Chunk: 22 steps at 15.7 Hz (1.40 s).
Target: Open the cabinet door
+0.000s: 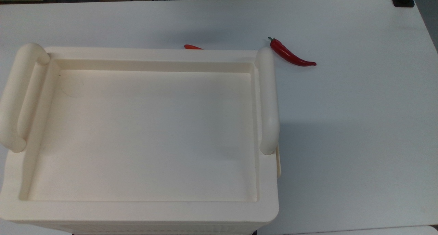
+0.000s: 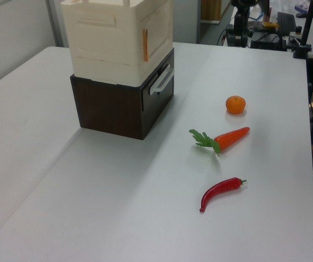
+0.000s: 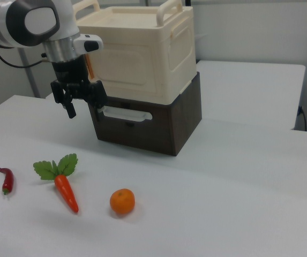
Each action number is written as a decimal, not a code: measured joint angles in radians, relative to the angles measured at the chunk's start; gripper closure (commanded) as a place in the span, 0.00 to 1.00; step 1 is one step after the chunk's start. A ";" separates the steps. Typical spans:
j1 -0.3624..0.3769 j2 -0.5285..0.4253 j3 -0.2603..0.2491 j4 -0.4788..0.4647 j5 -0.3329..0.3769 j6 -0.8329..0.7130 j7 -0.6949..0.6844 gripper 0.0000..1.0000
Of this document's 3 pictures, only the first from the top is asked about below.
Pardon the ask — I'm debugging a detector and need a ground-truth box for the red chili pepper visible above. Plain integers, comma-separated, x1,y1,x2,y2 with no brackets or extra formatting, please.
268,37,317,67

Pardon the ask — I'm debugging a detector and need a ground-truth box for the cream plastic cabinet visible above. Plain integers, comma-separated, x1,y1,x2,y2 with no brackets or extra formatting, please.
0,42,282,235

